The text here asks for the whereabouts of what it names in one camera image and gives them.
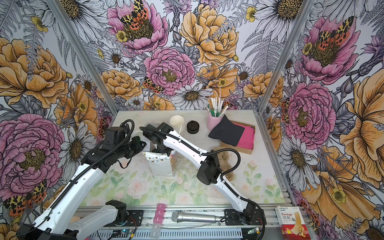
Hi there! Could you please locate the silver microphone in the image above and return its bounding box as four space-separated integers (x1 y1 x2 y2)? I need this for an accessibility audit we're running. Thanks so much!
172 211 221 223

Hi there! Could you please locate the bundle of wrapped straws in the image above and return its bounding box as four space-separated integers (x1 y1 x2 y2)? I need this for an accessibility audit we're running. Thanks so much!
207 88 230 118

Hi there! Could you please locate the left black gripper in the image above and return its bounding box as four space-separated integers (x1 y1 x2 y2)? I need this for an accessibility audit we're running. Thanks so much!
115 136 146 160

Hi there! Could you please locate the black napkin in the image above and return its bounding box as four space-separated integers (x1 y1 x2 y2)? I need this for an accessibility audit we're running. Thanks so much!
209 116 245 146

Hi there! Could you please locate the stack of white paper cups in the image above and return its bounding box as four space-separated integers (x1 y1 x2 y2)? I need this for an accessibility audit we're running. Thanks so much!
170 115 185 134

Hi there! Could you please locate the bandage box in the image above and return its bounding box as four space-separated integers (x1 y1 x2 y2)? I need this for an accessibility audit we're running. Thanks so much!
275 206 311 240

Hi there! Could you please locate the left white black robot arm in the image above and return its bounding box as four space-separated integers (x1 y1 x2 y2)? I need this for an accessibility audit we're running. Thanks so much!
16 120 146 240

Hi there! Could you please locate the pink napkin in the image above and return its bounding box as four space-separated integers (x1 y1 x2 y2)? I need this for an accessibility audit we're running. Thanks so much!
234 122 255 150

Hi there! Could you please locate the white cartoon gift bag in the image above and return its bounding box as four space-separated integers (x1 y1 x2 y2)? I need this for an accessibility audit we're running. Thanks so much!
131 130 177 178

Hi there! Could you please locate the pink straw holder cup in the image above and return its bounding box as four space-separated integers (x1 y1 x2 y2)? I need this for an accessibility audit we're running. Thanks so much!
207 114 223 131

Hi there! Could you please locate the pink pill organizer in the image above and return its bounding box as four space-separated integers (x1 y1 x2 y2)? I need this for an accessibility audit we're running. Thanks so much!
150 203 167 239

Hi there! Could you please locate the stack of black cup lids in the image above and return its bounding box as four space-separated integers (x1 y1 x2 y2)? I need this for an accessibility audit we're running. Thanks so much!
187 121 200 134

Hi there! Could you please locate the brown cardboard sheet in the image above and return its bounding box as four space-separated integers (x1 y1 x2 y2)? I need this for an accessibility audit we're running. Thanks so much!
220 121 253 155

